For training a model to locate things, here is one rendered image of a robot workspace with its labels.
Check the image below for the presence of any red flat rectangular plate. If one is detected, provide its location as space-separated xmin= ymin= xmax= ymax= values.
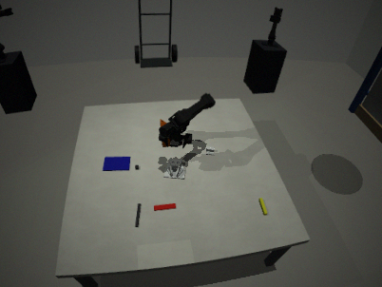
xmin=154 ymin=203 xmax=176 ymax=211

